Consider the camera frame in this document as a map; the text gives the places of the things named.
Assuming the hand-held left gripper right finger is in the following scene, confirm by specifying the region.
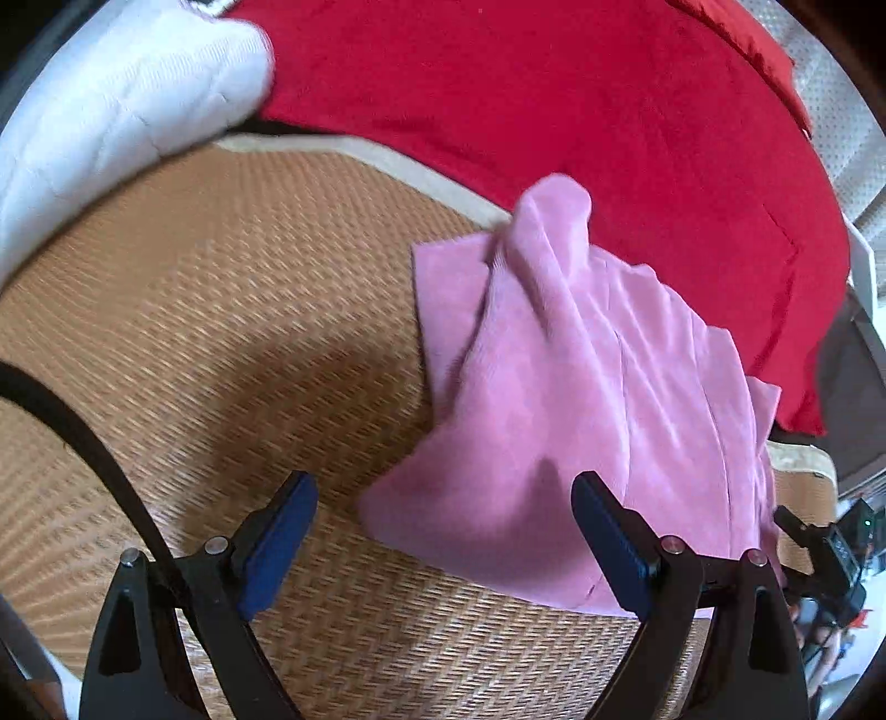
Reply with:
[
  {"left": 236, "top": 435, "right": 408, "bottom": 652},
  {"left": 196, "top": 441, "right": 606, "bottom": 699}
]
[{"left": 571, "top": 471, "right": 808, "bottom": 720}]

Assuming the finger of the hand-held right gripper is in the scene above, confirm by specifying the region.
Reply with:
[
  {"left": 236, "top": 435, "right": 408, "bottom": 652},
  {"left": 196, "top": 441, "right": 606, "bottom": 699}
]
[{"left": 772, "top": 505, "right": 818, "bottom": 577}]

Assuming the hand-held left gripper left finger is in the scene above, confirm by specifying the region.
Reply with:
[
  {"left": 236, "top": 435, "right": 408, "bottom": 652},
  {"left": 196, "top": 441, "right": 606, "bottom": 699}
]
[{"left": 78, "top": 471, "right": 320, "bottom": 720}]

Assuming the pink corduroy jacket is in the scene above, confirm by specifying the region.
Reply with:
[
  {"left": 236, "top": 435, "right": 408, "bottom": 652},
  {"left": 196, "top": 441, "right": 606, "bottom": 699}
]
[{"left": 358, "top": 173, "right": 786, "bottom": 617}]

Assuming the dark brown cloth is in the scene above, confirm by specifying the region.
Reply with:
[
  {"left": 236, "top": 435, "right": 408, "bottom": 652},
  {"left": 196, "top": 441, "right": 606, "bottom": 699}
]
[{"left": 813, "top": 287, "right": 886, "bottom": 486}]

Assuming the woven rattan mat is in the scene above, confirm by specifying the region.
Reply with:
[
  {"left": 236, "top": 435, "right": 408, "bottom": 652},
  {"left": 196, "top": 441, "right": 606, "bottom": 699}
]
[{"left": 0, "top": 131, "right": 840, "bottom": 720}]

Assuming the red blanket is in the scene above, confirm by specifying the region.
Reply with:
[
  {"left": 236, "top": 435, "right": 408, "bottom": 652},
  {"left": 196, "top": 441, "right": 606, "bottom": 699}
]
[{"left": 221, "top": 0, "right": 852, "bottom": 437}]

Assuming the white dotted sheet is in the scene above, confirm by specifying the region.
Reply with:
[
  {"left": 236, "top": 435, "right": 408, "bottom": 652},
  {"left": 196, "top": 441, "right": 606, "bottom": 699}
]
[{"left": 751, "top": 0, "right": 883, "bottom": 226}]

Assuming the white quilted cloth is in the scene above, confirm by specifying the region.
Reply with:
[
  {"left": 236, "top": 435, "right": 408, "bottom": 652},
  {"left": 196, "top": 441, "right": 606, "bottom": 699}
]
[{"left": 0, "top": 0, "right": 276, "bottom": 288}]

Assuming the black cable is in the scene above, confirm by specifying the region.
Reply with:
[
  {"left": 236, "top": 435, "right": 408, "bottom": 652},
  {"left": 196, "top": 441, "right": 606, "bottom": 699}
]
[{"left": 0, "top": 361, "right": 177, "bottom": 575}]

